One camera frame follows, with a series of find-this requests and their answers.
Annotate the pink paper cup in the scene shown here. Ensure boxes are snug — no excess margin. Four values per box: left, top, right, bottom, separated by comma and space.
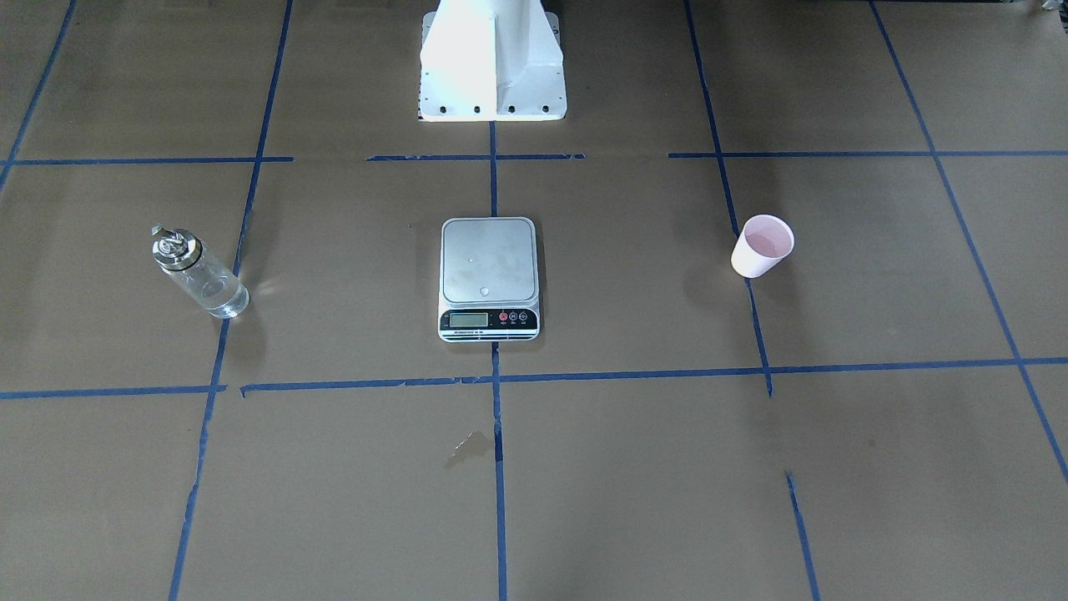
731, 215, 796, 279

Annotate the white digital kitchen scale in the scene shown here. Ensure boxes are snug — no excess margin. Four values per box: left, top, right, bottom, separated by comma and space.
437, 216, 541, 343

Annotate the clear glass sauce bottle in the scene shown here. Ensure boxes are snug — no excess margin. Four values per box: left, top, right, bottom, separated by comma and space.
150, 225, 250, 319

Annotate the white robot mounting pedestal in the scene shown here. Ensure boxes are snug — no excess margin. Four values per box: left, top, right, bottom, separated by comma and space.
417, 1, 568, 123

